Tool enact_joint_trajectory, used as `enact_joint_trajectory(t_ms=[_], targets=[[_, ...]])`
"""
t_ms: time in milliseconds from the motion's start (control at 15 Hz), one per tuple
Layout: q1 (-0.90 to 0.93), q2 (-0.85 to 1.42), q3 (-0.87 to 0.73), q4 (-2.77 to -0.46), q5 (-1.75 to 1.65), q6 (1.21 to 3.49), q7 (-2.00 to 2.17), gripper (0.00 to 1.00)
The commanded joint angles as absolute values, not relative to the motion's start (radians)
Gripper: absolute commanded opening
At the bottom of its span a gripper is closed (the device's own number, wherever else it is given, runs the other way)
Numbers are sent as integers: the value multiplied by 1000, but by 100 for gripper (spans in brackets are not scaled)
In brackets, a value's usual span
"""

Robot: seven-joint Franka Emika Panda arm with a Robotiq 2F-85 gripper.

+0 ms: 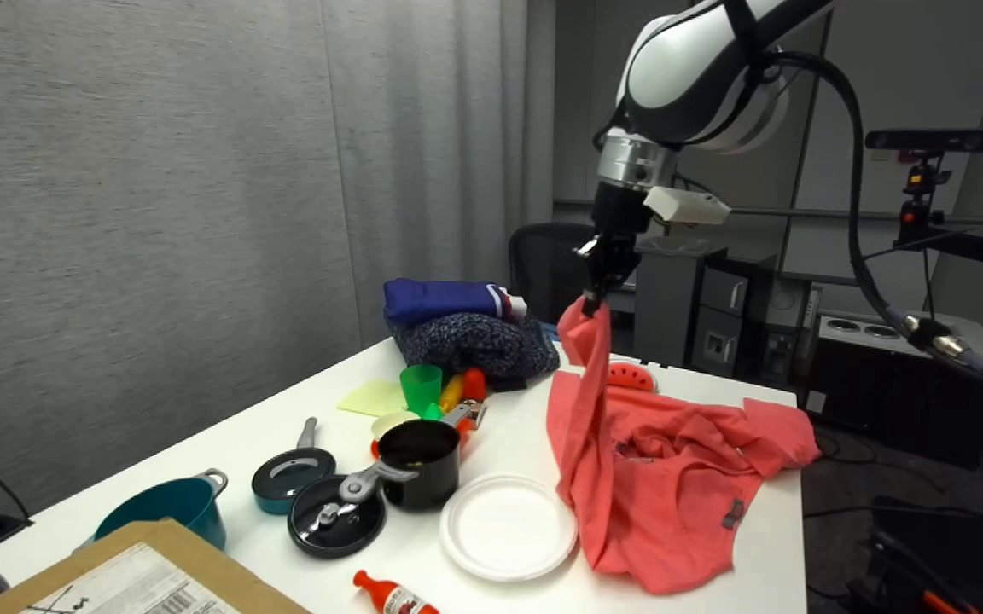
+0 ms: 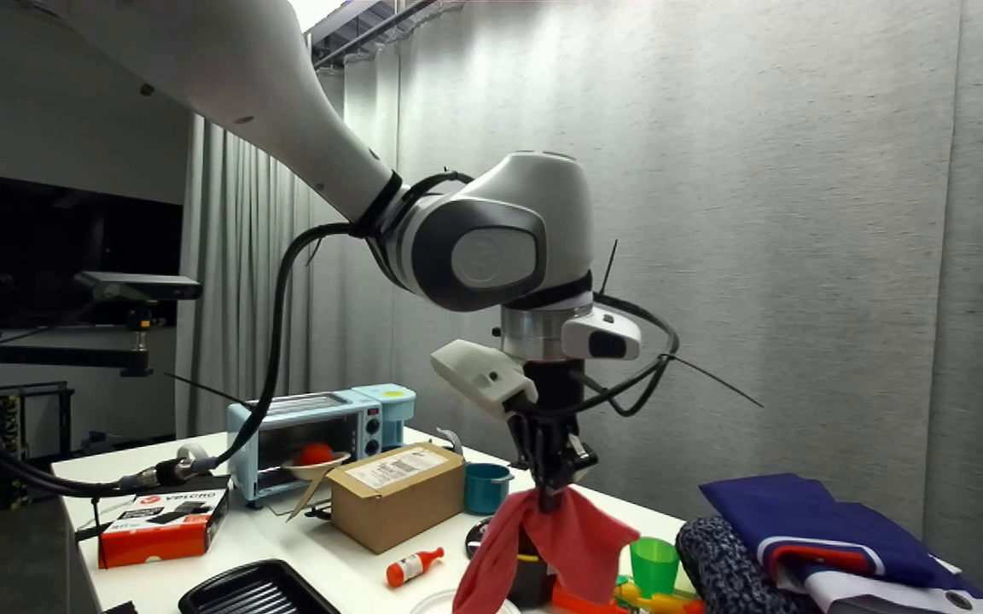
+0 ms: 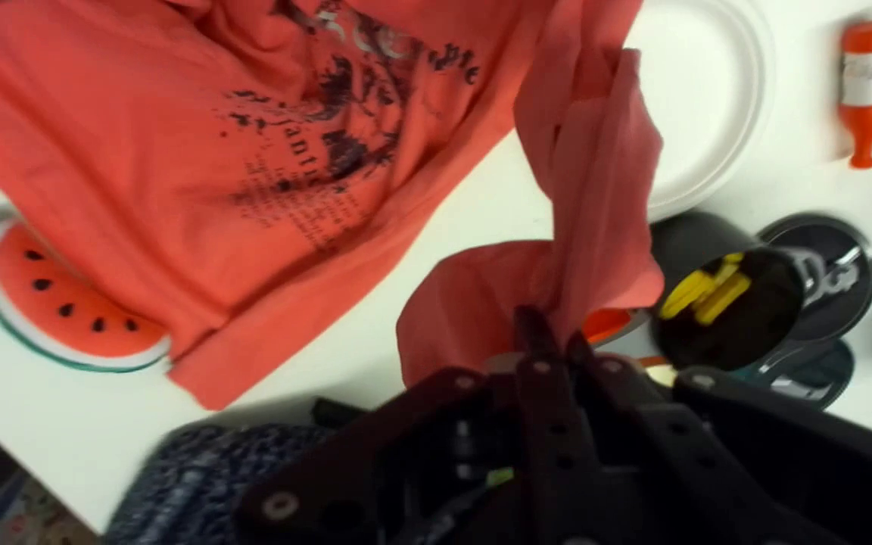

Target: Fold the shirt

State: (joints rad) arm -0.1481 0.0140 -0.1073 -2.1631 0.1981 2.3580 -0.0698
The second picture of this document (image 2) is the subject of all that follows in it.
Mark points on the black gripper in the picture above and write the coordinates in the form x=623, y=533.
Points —
x=553, y=403

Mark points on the coral red long-sleeve shirt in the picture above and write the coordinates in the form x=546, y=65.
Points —
x=562, y=539

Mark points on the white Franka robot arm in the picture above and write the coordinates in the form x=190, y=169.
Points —
x=288, y=105

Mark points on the teal pot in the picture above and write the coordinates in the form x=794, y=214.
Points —
x=485, y=489

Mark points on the green plastic cup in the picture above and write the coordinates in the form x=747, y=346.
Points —
x=652, y=565

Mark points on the cardboard box with label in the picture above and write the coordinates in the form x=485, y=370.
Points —
x=395, y=497

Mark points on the orange sauce bottle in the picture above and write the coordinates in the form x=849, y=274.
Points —
x=412, y=567

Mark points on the dark patterned folded cloth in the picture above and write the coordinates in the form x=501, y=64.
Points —
x=733, y=567

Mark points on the light blue toaster oven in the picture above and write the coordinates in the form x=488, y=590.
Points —
x=310, y=438

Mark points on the blue folded cloth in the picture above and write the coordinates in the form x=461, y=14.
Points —
x=821, y=522

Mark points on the black plastic tray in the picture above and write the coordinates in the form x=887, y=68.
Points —
x=256, y=590

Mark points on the white folded cloth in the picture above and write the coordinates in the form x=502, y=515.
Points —
x=889, y=595

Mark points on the red flat box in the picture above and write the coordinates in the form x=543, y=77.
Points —
x=154, y=538

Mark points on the black metal rack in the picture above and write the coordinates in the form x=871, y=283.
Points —
x=26, y=438

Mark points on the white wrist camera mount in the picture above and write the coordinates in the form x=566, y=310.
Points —
x=478, y=373

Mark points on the black wall monitor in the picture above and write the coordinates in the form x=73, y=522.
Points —
x=59, y=244

